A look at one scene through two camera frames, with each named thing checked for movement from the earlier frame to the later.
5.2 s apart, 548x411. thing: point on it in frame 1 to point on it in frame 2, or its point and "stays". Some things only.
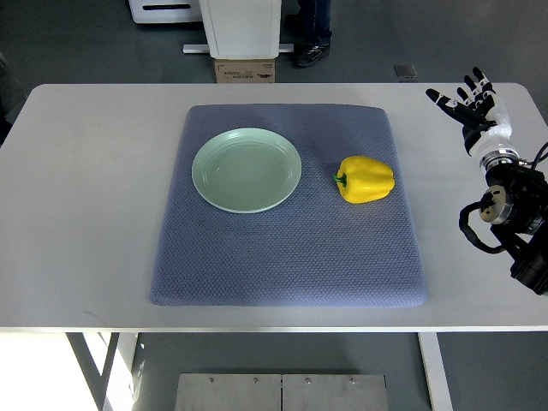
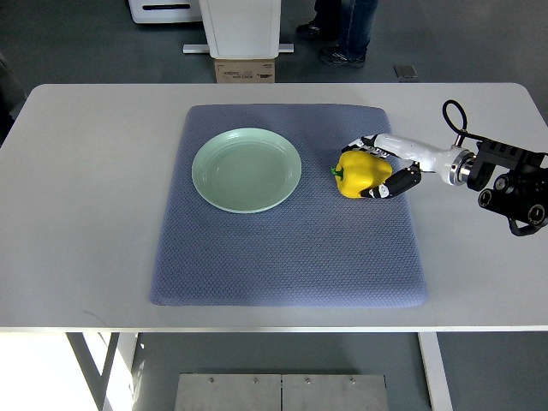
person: x=308 y=31 to x=350 y=22
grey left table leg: x=97 y=384 stays
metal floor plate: x=281 y=392 stays
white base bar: x=205 y=49 stays
